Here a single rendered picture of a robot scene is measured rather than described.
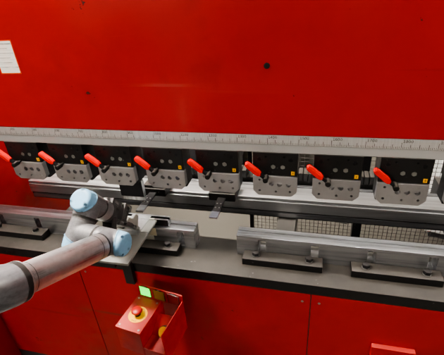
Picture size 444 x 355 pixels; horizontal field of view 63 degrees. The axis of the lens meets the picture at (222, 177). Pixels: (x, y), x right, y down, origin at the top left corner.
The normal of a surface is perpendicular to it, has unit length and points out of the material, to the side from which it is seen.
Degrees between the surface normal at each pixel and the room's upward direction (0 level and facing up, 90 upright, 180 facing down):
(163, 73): 90
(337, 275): 0
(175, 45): 90
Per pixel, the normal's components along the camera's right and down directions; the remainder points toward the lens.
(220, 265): -0.07, -0.87
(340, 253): -0.23, 0.49
